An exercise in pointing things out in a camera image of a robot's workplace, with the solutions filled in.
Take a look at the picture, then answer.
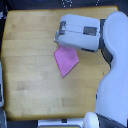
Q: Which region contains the grey device at left edge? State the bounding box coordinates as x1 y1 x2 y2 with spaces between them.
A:
0 61 7 128

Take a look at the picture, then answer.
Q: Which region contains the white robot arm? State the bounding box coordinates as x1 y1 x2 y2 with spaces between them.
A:
54 11 128 128

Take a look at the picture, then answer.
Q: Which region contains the pink cloth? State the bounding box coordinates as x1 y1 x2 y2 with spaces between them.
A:
54 46 79 78

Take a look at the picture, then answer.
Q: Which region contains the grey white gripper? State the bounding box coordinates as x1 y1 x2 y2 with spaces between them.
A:
54 14 100 52

